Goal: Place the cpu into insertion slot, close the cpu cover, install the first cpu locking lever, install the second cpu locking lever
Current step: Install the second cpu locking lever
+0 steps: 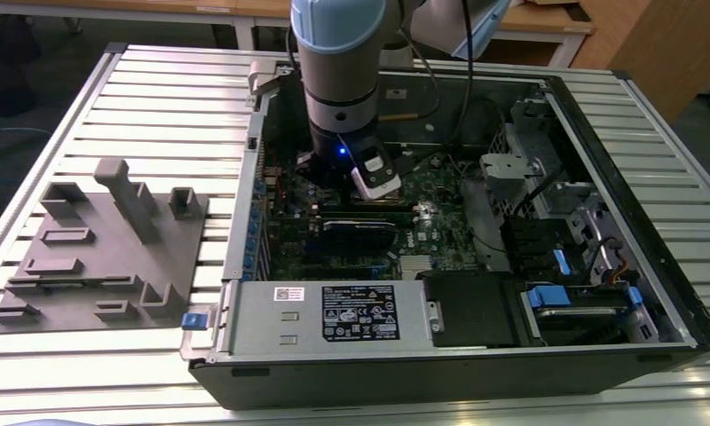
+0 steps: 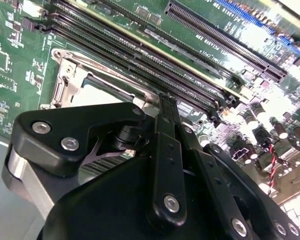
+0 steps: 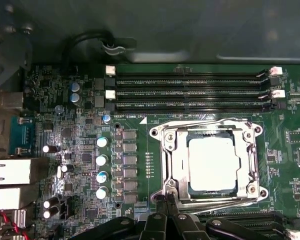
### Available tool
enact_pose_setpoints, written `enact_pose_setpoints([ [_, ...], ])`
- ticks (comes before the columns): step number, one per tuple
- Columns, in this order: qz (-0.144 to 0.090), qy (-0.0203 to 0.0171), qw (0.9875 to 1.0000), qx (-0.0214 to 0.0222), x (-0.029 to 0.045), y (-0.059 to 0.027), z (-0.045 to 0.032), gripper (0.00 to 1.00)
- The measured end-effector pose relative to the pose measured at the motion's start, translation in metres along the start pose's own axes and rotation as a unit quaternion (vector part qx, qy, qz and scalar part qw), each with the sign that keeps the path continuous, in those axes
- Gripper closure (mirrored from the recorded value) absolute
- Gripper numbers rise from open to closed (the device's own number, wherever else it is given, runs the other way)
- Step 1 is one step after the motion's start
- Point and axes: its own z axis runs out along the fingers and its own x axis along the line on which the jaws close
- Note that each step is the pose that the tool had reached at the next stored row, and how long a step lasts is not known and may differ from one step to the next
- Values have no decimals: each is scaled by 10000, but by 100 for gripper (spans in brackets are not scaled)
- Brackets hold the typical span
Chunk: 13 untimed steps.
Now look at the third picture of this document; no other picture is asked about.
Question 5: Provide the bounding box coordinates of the silver green CPU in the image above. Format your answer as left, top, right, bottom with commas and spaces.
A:
186, 130, 243, 199

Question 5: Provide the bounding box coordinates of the silver rear port block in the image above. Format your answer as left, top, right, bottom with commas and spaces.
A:
0, 186, 40, 211
0, 157, 50, 186

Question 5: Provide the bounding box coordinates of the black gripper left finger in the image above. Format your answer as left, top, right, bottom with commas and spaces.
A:
71, 194, 169, 240

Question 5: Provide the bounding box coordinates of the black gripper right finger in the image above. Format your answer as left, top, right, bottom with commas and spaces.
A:
166, 192, 262, 240

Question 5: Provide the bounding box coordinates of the black rear case fan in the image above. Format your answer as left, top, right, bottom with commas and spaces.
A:
0, 0, 34, 88

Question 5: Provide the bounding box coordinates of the blue rear port connector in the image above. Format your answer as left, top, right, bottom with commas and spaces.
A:
7, 115, 37, 156

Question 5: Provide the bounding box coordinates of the green motherboard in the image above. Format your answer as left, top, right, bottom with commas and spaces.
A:
22, 63, 300, 240

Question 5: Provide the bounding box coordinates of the black grey PC case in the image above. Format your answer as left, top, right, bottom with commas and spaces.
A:
0, 0, 300, 240

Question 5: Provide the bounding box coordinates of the CPU socket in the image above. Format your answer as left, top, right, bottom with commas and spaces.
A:
148, 117, 270, 216

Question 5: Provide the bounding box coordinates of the thin red wire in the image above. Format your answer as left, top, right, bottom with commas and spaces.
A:
0, 205, 29, 240

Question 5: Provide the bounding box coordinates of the black RAM slot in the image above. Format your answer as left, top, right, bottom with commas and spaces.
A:
106, 100, 283, 113
227, 219, 292, 230
197, 211, 286, 221
106, 64, 284, 79
106, 77, 283, 89
106, 89, 286, 101
259, 227, 300, 240

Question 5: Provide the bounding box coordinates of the grey cable clip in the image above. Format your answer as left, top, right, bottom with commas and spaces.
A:
100, 41, 126, 57

